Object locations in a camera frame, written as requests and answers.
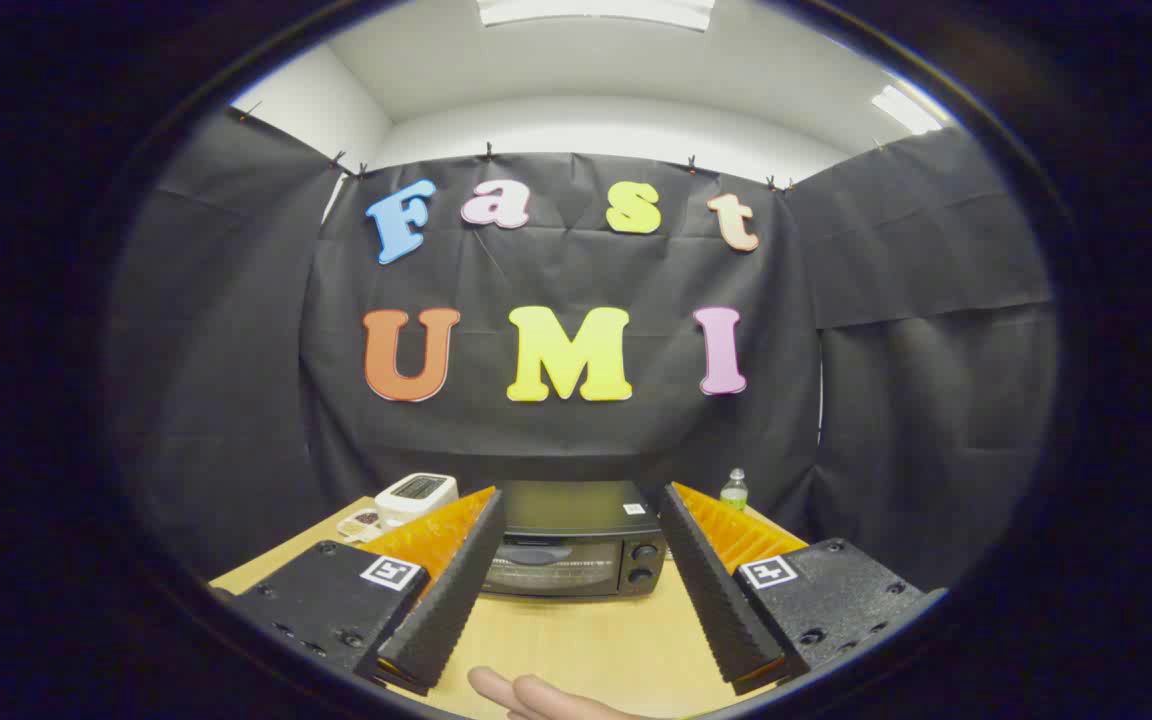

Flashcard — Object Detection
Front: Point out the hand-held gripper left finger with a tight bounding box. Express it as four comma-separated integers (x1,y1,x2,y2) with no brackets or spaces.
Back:
226,487,507,698

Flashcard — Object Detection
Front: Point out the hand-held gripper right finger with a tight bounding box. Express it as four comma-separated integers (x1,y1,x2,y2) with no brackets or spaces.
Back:
658,482,947,697

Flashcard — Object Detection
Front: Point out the black toaster oven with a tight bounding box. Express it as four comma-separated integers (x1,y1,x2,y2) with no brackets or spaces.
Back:
481,480,669,601

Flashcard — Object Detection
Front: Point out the white pop-up toaster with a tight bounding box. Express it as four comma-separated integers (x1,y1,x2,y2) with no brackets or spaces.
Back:
374,473,459,526

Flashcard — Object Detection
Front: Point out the small ceiling light panel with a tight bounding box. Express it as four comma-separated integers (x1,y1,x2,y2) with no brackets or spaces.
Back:
871,85,944,136

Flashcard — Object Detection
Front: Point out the long ceiling light panel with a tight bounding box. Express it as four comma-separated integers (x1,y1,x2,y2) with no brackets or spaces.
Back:
476,0,715,31

